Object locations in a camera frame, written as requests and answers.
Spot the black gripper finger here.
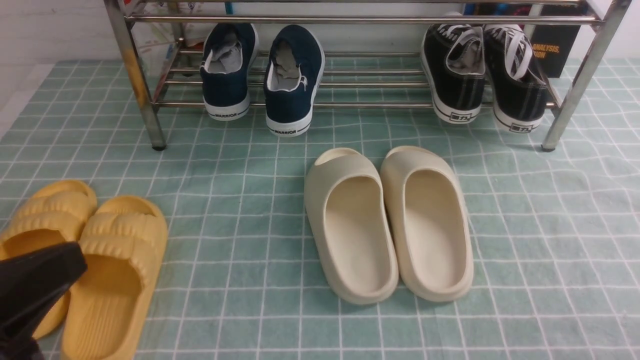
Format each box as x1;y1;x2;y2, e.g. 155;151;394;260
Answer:
0;242;87;360

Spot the navy canvas shoe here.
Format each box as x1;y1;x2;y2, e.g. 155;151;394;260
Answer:
199;23;259;122
263;24;326;137

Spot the metal shoe rack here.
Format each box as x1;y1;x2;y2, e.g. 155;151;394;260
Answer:
104;0;632;153

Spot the left yellow slipper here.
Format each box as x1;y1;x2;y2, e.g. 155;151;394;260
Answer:
1;179;98;340

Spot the yellow slipper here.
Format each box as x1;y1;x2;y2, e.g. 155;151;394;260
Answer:
61;195;169;360
1;179;98;340

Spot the right yellow slipper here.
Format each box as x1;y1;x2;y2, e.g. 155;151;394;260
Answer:
61;195;169;360

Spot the white printed carton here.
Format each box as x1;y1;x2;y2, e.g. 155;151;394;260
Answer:
132;2;209;76

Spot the left cream slipper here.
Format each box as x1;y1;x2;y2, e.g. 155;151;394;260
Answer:
304;147;399;305

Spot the cream slipper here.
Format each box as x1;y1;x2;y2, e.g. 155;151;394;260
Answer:
304;147;399;305
380;145;474;302

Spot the right cream slipper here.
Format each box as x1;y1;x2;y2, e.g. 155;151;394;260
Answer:
380;145;474;302

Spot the left black sneaker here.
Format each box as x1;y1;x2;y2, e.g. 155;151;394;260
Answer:
420;23;486;125

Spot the black sneaker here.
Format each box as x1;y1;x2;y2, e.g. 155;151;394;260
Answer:
483;24;548;134
420;23;486;125

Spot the right black sneaker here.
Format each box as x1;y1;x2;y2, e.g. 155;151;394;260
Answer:
483;24;548;134

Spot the green checkered cloth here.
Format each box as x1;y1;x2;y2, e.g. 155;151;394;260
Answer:
0;58;640;360

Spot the black box orange text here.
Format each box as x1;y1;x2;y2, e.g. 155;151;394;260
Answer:
531;3;588;78

